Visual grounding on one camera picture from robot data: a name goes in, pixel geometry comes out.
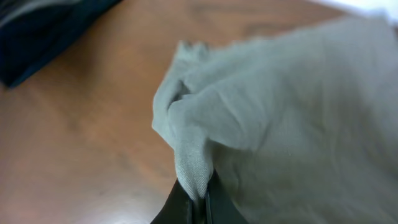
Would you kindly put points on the folded navy garment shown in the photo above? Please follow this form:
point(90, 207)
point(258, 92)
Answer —
point(34, 32)

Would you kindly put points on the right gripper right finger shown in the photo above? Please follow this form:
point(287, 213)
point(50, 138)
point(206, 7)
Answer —
point(219, 207)

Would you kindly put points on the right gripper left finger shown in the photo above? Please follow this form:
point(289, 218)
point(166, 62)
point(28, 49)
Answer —
point(178, 208)

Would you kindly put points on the khaki green shorts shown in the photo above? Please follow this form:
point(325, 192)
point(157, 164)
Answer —
point(301, 128)

